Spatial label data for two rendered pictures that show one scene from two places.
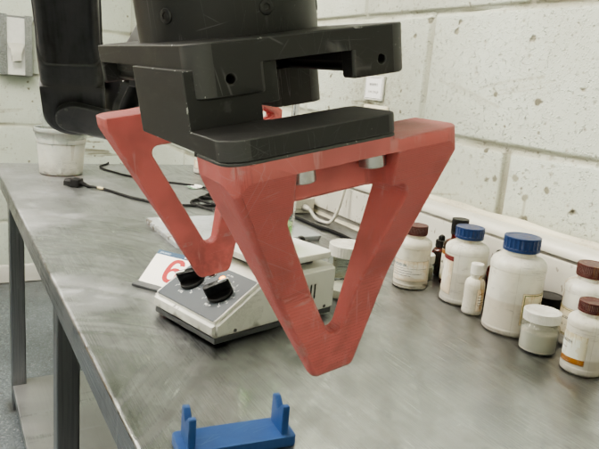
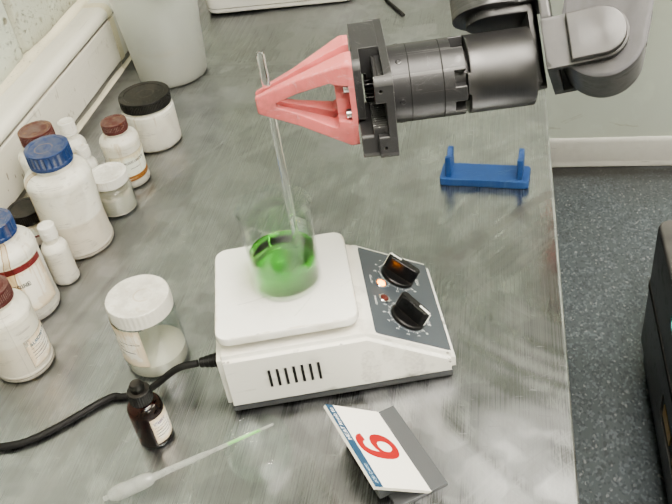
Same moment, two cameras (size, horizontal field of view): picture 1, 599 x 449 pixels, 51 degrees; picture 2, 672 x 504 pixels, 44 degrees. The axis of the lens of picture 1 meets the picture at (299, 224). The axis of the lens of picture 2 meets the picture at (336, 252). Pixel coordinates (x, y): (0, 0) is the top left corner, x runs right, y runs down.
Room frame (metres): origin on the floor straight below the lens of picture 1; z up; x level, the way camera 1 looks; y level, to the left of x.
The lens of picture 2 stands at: (1.15, 0.46, 1.30)
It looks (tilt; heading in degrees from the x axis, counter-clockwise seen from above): 39 degrees down; 225
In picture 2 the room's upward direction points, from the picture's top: 9 degrees counter-clockwise
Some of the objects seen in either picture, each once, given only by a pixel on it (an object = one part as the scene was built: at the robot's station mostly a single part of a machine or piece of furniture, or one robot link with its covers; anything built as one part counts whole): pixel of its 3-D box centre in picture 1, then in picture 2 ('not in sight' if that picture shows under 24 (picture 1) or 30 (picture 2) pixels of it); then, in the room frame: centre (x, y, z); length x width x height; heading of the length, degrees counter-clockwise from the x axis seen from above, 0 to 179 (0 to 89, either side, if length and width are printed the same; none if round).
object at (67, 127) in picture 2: not in sight; (75, 148); (0.71, -0.41, 0.79); 0.03 x 0.03 x 0.08
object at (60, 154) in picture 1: (61, 134); not in sight; (1.70, 0.66, 0.86); 0.14 x 0.14 x 0.21
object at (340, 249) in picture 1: (347, 270); (148, 327); (0.88, -0.08, 0.79); 0.06 x 0.06 x 0.08
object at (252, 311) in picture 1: (253, 282); (319, 316); (0.78, 0.05, 0.79); 0.22 x 0.13 x 0.08; 135
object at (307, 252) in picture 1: (270, 248); (283, 285); (0.80, 0.03, 0.83); 0.12 x 0.12 x 0.01; 45
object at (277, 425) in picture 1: (235, 425); (484, 166); (0.47, 0.04, 0.77); 0.10 x 0.03 x 0.04; 114
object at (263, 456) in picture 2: not in sight; (258, 447); (0.91, 0.09, 0.76); 0.06 x 0.06 x 0.02
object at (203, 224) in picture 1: (233, 228); not in sight; (1.21, 0.13, 0.76); 0.30 x 0.20 x 0.01; 120
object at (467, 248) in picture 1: (465, 264); (11, 265); (0.90, -0.25, 0.81); 0.06 x 0.06 x 0.11
